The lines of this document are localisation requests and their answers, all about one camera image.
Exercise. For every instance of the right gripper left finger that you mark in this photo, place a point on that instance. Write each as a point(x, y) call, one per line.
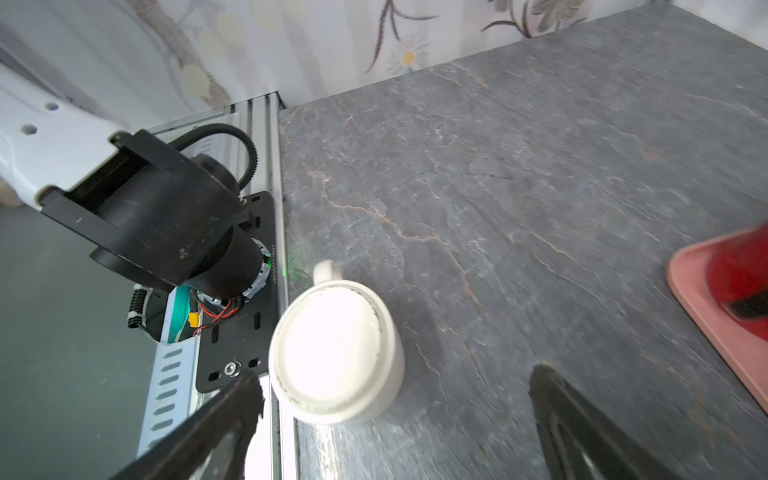
point(213, 441)

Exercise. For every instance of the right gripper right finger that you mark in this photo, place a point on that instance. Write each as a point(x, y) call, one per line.
point(579, 441)

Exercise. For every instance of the cream mug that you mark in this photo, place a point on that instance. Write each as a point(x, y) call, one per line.
point(336, 355)

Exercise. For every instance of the red mug black handle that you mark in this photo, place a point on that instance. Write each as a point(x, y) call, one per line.
point(736, 276)

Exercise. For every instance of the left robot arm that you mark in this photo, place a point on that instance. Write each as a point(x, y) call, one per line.
point(162, 214)

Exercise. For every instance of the pink plastic tray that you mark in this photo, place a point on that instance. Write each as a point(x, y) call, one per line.
point(744, 352)

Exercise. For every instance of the white vented cable duct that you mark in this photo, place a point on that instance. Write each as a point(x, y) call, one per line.
point(172, 395)

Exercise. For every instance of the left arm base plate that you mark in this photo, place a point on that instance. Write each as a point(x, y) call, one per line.
point(238, 341)

